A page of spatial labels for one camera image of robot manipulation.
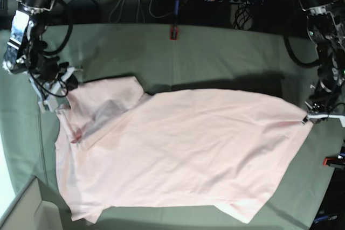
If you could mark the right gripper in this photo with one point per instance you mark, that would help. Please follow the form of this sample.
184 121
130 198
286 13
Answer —
53 81

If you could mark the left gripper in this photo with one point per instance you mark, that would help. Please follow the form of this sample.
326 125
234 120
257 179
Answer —
323 110

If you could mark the pink t-shirt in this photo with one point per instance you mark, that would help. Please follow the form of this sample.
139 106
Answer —
120 147

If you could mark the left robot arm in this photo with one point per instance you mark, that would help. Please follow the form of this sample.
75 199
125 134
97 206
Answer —
325 28

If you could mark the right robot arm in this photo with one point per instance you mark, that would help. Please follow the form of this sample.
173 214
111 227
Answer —
27 53

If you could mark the red black table clamp right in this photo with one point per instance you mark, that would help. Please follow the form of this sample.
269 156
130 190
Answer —
336 162

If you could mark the red black table clamp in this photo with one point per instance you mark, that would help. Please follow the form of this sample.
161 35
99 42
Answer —
173 35
336 162

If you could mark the red black table clamp centre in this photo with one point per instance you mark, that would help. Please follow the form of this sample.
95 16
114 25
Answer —
173 35

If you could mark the beige cardboard box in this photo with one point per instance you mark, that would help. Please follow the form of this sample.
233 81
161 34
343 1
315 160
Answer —
30 211

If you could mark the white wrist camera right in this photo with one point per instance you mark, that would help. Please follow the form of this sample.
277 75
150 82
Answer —
48 105

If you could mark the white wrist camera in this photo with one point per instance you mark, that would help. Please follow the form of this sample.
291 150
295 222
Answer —
342 120
48 105

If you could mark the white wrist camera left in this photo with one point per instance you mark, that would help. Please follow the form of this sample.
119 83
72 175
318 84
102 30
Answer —
342 120

